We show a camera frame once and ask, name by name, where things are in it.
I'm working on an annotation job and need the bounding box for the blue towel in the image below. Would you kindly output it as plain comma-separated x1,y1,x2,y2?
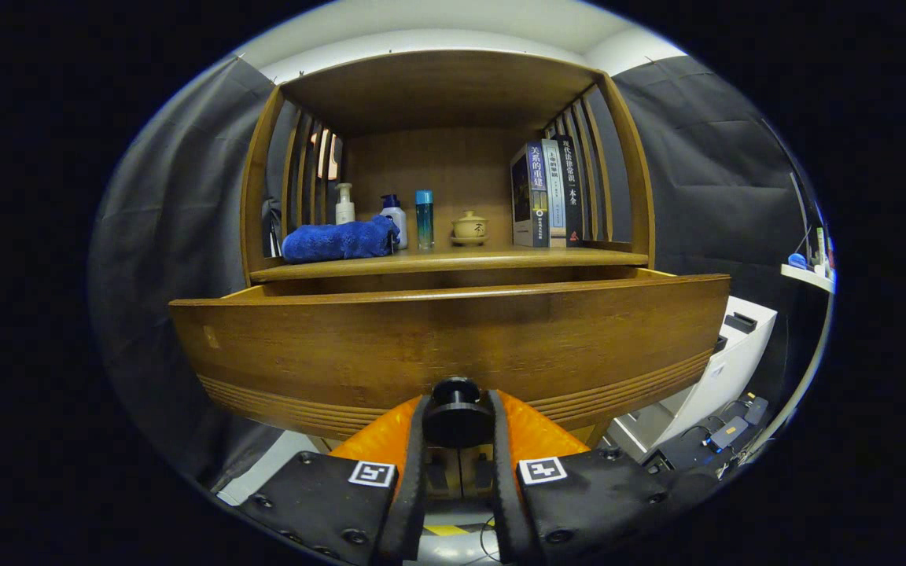
281,215,400,263

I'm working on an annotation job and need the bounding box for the wooden countertop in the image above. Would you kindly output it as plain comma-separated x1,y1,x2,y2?
250,244,649,282

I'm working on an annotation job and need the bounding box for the white box with black handles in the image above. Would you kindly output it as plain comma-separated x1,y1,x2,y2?
606,296,778,461

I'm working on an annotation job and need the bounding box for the wooden cabinet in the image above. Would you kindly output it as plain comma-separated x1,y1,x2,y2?
239,50,656,504

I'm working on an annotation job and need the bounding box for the black device with cables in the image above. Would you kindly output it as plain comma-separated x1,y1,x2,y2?
642,393,772,480

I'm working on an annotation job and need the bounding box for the thick book with blue spine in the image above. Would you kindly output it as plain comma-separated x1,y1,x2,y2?
510,141,551,248

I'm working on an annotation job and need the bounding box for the book with pale spine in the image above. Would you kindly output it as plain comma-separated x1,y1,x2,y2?
541,139,568,248

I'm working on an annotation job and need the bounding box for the wooden cabinet door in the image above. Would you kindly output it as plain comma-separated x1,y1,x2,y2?
425,447,462,500
461,447,495,500

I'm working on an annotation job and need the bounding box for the book with black spine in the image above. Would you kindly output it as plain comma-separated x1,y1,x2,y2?
554,134,584,247

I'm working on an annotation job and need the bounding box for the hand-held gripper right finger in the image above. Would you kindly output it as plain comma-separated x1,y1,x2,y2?
488,389,725,565

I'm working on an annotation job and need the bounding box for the white bottle with blue cap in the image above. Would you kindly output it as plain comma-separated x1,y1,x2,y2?
380,194,409,251

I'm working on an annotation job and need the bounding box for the beige lidded teacup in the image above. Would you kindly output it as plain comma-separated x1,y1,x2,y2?
451,210,489,246

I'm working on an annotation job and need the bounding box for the white side shelf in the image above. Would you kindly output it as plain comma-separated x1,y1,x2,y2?
781,263,835,293

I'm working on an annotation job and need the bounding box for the black round drawer knob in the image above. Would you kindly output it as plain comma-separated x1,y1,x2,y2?
423,377,495,449

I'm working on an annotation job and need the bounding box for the teal blue bottle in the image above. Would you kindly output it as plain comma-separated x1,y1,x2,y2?
414,189,435,251

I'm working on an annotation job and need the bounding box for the wooden drawer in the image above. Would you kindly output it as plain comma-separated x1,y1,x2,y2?
168,267,731,443

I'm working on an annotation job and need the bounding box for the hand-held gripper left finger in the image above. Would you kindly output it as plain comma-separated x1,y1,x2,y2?
237,393,432,566

